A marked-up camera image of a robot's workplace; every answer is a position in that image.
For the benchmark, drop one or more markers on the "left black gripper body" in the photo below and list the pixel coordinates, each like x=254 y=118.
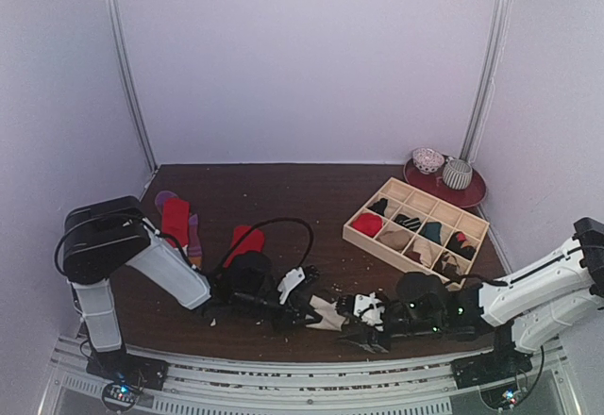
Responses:
x=290 y=313

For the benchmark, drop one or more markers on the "cream sock with brown toe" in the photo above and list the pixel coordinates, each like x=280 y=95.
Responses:
x=331 y=320

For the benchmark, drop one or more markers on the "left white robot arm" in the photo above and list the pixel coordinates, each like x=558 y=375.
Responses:
x=100 y=239

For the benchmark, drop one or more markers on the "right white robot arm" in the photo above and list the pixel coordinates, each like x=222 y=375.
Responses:
x=526 y=308

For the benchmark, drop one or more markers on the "tan sock roll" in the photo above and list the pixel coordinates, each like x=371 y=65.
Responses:
x=396 y=240

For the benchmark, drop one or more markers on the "black white striped sock roll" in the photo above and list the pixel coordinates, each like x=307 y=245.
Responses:
x=411 y=223

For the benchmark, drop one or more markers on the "teal sock roll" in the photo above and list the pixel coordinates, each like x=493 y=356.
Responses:
x=432 y=231

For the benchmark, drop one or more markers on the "dark patterned sock roll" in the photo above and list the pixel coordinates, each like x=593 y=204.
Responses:
x=461 y=245

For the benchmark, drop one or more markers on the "rolled red sock in box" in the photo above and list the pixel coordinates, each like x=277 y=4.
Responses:
x=368 y=224

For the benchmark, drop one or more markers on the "purple orange striped sock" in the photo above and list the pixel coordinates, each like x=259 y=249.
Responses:
x=194 y=251

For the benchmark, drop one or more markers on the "wooden compartment organiser box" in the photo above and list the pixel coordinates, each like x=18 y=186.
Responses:
x=414 y=231

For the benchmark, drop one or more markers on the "black sock in box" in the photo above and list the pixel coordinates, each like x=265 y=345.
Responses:
x=380 y=206

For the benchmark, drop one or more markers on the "red sock with striped cuff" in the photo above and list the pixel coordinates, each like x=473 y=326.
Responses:
x=175 y=220

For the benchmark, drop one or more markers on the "dark red round plate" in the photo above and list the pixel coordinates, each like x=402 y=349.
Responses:
x=433 y=184

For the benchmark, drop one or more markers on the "patterned white bowl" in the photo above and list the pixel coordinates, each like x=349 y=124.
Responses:
x=427 y=160

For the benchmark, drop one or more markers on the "striped grey cup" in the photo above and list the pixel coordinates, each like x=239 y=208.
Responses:
x=457 y=174

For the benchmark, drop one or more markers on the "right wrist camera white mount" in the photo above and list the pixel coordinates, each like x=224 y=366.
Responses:
x=369 y=310

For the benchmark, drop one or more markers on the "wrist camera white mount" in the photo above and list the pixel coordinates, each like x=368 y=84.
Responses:
x=369 y=310
x=289 y=282

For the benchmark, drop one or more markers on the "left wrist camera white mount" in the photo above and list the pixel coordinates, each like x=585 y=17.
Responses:
x=289 y=282

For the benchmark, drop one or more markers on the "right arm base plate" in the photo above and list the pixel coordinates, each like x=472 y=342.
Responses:
x=489 y=367

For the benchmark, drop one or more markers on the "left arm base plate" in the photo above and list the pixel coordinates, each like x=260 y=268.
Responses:
x=125 y=368

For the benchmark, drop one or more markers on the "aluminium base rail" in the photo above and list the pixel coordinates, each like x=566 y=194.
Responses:
x=424 y=385

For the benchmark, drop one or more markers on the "left aluminium frame post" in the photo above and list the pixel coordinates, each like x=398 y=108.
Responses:
x=128 y=84

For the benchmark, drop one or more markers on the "aluminium frame post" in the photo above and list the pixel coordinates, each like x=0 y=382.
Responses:
x=128 y=84
x=486 y=83

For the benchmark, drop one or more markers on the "right aluminium frame post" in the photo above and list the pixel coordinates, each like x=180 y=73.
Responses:
x=486 y=83

